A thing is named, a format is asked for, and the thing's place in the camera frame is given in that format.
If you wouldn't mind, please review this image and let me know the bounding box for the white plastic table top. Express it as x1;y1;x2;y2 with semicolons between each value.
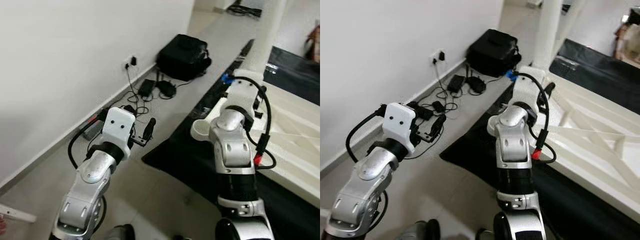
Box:
191;75;320;207
487;65;640;211

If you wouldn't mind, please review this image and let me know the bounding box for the black router with antennas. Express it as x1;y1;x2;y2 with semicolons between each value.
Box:
466;75;487;95
156;80;177;98

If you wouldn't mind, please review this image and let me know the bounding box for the black tablecloth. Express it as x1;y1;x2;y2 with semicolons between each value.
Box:
141;39;320;240
440;39;640;240

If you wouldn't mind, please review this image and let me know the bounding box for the black square case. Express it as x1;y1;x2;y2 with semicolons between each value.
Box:
156;34;212;82
466;29;522;77

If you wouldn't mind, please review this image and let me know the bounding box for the tan bag with clothes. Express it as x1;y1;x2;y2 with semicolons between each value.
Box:
615;12;640;63
305;25;320;63

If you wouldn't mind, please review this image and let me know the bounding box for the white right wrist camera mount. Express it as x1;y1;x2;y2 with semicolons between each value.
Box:
510;67;548;108
220;77;266;118

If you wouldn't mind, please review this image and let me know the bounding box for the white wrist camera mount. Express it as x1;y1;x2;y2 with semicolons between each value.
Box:
220;77;266;118
510;67;548;108
382;102;418;153
101;106;137;160

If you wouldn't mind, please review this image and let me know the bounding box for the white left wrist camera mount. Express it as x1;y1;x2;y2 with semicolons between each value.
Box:
382;102;418;153
101;106;137;160

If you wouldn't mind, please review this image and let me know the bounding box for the black floor cable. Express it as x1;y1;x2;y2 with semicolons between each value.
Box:
432;60;483;118
122;65;173;117

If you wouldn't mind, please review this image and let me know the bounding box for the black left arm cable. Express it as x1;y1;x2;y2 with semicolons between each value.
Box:
346;107;388;163
67;112;108;168

